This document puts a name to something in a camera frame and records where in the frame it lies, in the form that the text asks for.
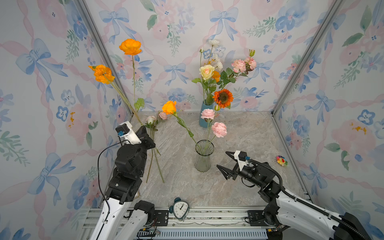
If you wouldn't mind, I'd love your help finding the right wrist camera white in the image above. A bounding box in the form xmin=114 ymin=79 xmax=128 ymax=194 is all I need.
xmin=234 ymin=150 xmax=250 ymax=172

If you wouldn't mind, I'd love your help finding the teal ceramic vase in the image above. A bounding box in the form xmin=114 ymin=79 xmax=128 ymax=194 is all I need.
xmin=199 ymin=101 xmax=214 ymax=128

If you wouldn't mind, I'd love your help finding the orange ranunculus flower bunch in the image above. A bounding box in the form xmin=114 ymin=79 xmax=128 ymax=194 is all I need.
xmin=89 ymin=39 xmax=144 ymax=126

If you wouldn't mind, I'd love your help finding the aluminium rail frame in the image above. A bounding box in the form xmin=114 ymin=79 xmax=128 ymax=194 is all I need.
xmin=79 ymin=206 xmax=340 ymax=240

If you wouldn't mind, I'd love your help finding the orange sunflower stem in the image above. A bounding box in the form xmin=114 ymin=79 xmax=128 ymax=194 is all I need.
xmin=213 ymin=89 xmax=234 ymax=109

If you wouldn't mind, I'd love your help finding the black corrugated cable hose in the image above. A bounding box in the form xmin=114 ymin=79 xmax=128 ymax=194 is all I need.
xmin=248 ymin=158 xmax=373 ymax=240

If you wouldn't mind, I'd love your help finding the colourful small flower toy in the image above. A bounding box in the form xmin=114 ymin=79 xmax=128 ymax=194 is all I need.
xmin=277 ymin=156 xmax=288 ymax=167

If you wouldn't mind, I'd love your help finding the orange rose bud stem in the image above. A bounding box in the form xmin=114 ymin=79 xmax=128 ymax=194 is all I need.
xmin=162 ymin=101 xmax=197 ymax=144

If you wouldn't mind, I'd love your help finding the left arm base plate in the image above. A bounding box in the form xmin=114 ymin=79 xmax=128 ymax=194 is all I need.
xmin=144 ymin=210 xmax=169 ymax=228

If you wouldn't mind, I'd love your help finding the pink rose flower stem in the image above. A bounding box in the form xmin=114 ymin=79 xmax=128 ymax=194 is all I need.
xmin=154 ymin=112 xmax=168 ymax=183

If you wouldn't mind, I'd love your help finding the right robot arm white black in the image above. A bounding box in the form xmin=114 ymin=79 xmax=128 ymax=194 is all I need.
xmin=217 ymin=151 xmax=370 ymax=240

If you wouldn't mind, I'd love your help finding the orange poppy flower stem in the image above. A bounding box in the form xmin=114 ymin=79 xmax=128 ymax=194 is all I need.
xmin=208 ymin=58 xmax=223 ymax=104

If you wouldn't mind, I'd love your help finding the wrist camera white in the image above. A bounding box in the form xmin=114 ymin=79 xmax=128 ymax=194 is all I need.
xmin=234 ymin=150 xmax=250 ymax=172
xmin=116 ymin=121 xmax=142 ymax=145

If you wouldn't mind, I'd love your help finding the teal alarm clock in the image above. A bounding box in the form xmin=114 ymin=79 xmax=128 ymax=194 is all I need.
xmin=169 ymin=198 xmax=190 ymax=221

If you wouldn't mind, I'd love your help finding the clear glass vase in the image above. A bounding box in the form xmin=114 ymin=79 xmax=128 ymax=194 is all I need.
xmin=195 ymin=140 xmax=215 ymax=172

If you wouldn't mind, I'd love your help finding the cream yellow rose stem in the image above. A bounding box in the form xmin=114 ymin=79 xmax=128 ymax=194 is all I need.
xmin=192 ymin=65 xmax=217 ymax=106

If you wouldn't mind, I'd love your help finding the pink carnation flower stem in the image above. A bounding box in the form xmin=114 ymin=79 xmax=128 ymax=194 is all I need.
xmin=217 ymin=49 xmax=258 ymax=90

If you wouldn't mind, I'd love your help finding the white flower stem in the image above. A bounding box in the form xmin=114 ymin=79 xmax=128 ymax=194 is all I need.
xmin=200 ymin=40 xmax=220 ymax=67

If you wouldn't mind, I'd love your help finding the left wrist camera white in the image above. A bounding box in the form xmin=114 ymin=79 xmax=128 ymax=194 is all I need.
xmin=116 ymin=121 xmax=142 ymax=145

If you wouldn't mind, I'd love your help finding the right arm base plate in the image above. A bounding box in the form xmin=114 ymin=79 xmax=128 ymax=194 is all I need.
xmin=244 ymin=210 xmax=286 ymax=229

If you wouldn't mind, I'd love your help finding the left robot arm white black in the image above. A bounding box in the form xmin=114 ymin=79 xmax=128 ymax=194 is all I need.
xmin=91 ymin=122 xmax=156 ymax=240

